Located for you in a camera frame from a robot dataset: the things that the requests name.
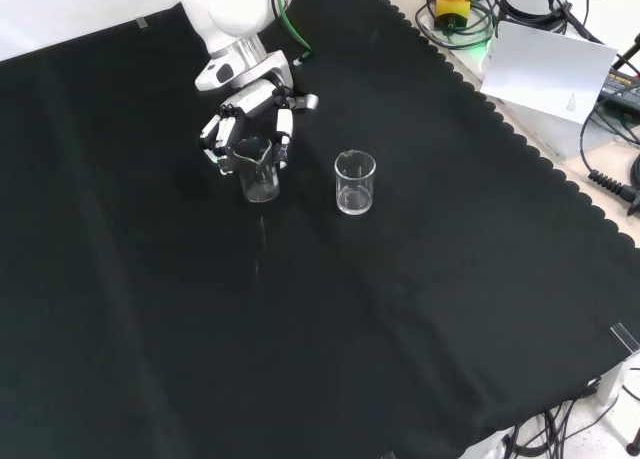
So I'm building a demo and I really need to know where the yellow emergency stop button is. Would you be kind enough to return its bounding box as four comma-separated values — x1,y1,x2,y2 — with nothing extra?
433,0,474,31

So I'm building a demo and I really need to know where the aluminium frame profile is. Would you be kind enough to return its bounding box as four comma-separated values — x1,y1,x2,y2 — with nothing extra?
596,356,640,407

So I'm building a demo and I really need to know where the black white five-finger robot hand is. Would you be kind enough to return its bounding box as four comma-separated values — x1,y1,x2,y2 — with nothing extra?
198,79,320,177

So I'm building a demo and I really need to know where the black bench cloth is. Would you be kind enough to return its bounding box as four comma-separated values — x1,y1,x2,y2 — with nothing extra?
0,0,640,459

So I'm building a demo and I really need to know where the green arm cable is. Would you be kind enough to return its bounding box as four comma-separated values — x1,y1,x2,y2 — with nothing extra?
272,0,315,69

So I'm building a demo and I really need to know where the pale board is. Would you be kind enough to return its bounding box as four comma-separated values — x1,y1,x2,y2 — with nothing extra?
480,19,620,127

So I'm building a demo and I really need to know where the black coiled cable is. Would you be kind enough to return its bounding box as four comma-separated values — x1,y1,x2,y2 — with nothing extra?
578,101,640,216

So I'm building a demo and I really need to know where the black power adapter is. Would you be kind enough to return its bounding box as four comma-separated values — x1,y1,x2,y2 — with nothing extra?
598,65,640,109

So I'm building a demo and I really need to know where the clear glass beaker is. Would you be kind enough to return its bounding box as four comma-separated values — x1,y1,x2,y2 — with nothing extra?
333,149,378,217
232,137,282,204

